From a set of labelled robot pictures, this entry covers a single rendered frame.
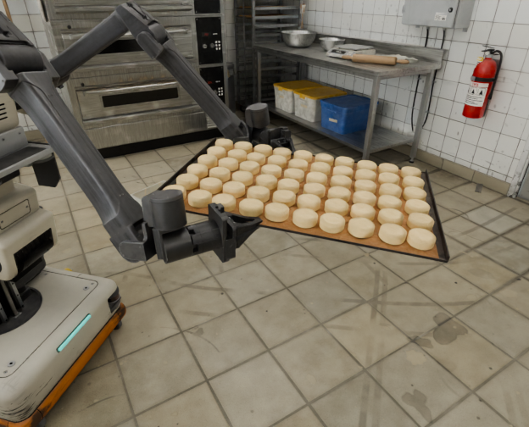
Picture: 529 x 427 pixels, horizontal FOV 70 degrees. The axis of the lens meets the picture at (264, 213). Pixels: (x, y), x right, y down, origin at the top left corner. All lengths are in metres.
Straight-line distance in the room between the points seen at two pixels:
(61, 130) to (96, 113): 3.04
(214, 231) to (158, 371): 1.17
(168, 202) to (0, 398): 1.11
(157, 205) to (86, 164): 0.15
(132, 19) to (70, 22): 2.53
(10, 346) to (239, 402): 0.87
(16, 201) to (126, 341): 0.84
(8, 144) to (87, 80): 2.42
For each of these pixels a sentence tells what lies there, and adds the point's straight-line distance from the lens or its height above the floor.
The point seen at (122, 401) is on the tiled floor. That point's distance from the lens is 1.75.
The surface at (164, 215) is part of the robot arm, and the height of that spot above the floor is 1.07.
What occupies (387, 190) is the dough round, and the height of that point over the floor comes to 1.00.
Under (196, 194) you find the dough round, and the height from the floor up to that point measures 1.02.
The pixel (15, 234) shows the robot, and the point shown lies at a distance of 1.43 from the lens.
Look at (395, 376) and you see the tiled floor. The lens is 1.81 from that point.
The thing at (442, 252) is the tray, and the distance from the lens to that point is 0.78.
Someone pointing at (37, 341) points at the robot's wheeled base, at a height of 0.28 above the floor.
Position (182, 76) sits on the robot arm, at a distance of 1.19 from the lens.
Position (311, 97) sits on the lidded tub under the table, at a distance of 3.94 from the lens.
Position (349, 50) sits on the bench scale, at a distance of 3.68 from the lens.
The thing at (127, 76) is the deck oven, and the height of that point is 0.73.
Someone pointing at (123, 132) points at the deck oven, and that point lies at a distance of 3.90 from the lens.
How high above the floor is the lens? 1.40
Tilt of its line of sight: 31 degrees down
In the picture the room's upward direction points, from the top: straight up
